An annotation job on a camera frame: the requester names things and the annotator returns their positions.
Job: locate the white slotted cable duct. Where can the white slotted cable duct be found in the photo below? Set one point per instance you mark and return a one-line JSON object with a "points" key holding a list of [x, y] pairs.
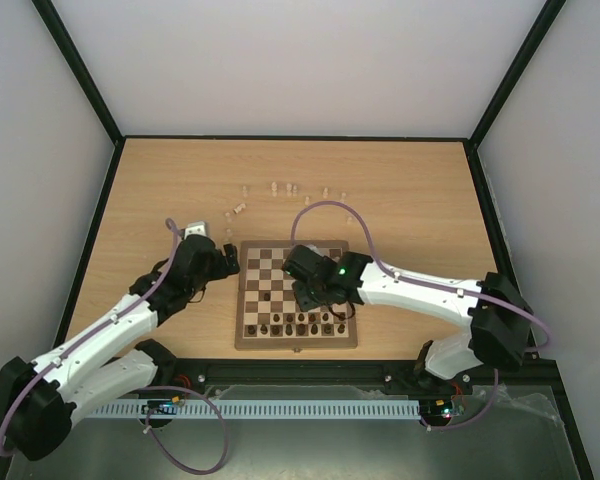
{"points": [[262, 409]]}

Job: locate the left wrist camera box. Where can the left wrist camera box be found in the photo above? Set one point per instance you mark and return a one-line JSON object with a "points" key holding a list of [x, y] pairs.
{"points": [[200, 228]]}

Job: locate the black aluminium rail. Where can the black aluminium rail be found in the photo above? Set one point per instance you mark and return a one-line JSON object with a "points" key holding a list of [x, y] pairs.
{"points": [[350, 372]]}

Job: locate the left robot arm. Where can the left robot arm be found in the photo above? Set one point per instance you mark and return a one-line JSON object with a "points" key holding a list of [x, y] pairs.
{"points": [[42, 400]]}

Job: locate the lying white chess piece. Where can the lying white chess piece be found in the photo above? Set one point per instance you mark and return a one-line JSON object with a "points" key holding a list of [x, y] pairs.
{"points": [[239, 207]]}

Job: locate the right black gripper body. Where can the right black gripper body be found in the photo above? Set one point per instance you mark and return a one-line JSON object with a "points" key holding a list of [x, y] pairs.
{"points": [[309, 291]]}

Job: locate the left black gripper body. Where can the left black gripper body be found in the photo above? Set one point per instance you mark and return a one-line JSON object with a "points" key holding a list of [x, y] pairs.
{"points": [[219, 271]]}

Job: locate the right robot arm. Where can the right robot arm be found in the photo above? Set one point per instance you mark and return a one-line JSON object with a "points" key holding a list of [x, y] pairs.
{"points": [[493, 319]]}

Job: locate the wooden chess board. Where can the wooden chess board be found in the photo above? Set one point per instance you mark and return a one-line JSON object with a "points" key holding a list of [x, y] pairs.
{"points": [[261, 271]]}

